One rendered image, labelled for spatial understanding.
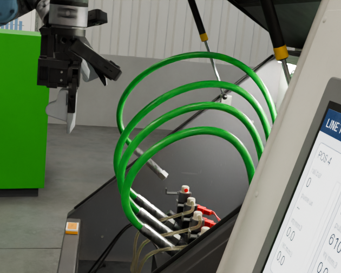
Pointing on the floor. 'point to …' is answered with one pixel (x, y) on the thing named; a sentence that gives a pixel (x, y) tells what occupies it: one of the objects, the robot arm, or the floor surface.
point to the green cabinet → (15, 114)
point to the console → (291, 130)
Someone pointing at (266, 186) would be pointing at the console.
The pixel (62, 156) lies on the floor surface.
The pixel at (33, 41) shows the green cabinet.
